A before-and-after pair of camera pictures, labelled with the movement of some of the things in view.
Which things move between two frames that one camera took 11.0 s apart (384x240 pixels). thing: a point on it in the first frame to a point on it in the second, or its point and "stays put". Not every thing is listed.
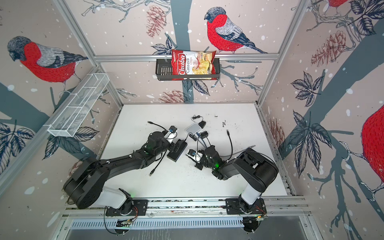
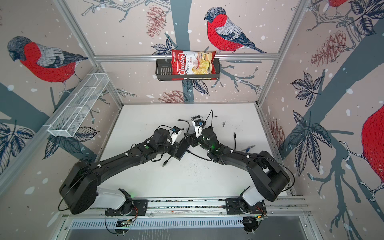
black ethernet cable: (152, 171) to (164, 162)
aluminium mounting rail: (277, 208) stays put
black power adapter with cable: (202, 123) stays put
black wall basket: (164, 71) stays put
